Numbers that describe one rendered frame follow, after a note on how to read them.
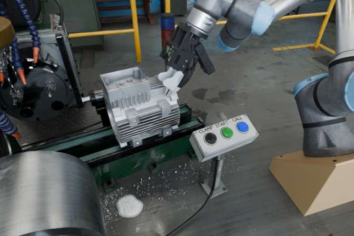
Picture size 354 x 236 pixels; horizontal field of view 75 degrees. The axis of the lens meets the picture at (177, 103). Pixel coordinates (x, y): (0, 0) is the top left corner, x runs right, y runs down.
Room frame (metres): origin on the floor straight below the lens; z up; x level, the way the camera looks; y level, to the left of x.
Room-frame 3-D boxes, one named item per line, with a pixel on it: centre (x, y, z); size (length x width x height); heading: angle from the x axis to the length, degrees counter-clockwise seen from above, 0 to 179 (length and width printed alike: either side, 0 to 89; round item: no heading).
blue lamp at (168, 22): (0.97, 0.04, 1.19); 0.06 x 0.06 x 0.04
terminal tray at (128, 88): (0.58, 0.15, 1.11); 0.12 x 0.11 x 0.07; 117
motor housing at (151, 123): (0.60, 0.12, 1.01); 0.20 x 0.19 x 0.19; 117
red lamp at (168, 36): (0.97, 0.04, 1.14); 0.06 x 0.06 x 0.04
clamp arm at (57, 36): (0.65, 0.34, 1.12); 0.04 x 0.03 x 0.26; 115
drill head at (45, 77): (0.77, 0.54, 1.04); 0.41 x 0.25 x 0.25; 25
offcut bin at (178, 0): (5.33, 0.07, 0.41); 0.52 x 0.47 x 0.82; 105
